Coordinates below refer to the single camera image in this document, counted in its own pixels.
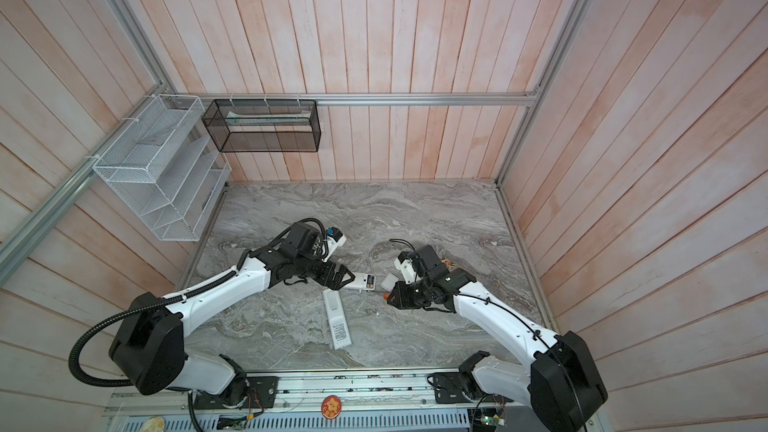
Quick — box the white battery cover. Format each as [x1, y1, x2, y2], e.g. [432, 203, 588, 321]
[380, 274, 400, 293]

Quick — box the white remote control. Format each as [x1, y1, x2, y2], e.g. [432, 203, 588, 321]
[344, 274, 376, 291]

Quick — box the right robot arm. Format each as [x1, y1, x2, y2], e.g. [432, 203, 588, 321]
[386, 246, 608, 431]

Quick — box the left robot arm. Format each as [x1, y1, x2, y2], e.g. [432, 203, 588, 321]
[109, 219, 355, 407]

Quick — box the white remote with label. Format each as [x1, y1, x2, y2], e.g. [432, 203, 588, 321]
[322, 289, 352, 350]

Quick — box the red round sticker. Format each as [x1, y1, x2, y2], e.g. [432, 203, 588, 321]
[321, 395, 342, 420]

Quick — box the black mesh basket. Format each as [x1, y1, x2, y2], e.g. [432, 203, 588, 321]
[202, 98, 322, 153]

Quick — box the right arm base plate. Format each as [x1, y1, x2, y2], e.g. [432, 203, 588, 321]
[427, 370, 483, 404]

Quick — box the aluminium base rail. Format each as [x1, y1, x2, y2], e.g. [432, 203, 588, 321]
[101, 365, 603, 418]

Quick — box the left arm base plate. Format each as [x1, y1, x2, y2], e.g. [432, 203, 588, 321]
[193, 376, 279, 410]

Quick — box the white wire mesh shelf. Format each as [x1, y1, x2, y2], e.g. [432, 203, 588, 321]
[94, 95, 231, 242]

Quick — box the black corrugated cable hose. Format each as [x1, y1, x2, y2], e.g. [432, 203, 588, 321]
[67, 269, 238, 432]

